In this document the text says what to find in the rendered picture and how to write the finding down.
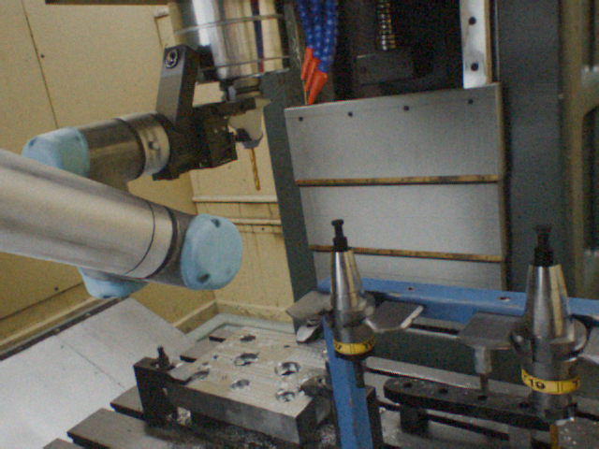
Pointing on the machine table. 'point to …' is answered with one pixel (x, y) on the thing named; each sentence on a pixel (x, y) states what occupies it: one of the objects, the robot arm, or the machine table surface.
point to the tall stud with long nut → (482, 366)
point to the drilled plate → (208, 403)
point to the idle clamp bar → (522, 431)
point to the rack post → (347, 399)
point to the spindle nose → (232, 36)
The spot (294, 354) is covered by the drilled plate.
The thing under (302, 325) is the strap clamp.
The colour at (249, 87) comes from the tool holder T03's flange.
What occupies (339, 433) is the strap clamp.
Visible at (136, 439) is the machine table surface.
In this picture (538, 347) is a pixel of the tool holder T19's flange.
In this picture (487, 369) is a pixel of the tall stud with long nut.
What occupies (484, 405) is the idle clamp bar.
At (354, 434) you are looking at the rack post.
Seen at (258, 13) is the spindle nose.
